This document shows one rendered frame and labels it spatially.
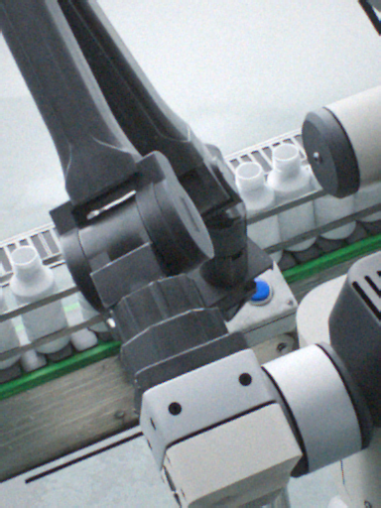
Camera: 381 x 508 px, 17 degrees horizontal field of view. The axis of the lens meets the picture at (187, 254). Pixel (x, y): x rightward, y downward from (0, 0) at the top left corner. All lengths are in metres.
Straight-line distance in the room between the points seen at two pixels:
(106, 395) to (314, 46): 2.35
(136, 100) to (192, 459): 0.48
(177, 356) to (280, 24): 3.27
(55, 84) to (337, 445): 0.37
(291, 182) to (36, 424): 0.49
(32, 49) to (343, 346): 0.35
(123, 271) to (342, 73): 2.95
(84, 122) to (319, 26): 3.11
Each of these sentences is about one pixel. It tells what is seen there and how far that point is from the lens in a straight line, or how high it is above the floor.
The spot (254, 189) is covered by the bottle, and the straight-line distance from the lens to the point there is 1.78.
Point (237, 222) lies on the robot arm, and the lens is 1.41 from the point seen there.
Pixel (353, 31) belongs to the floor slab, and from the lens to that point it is 4.11.
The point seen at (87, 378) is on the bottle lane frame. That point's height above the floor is 0.96.
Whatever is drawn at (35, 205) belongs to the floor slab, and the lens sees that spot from 3.66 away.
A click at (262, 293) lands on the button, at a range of 1.67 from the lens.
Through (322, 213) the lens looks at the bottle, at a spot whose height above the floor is 1.05.
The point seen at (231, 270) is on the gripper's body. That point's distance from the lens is 1.47.
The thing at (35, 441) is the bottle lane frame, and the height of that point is 0.88.
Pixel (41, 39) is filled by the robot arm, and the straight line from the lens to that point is 1.09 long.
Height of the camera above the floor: 2.29
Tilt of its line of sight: 42 degrees down
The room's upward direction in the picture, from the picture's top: 12 degrees counter-clockwise
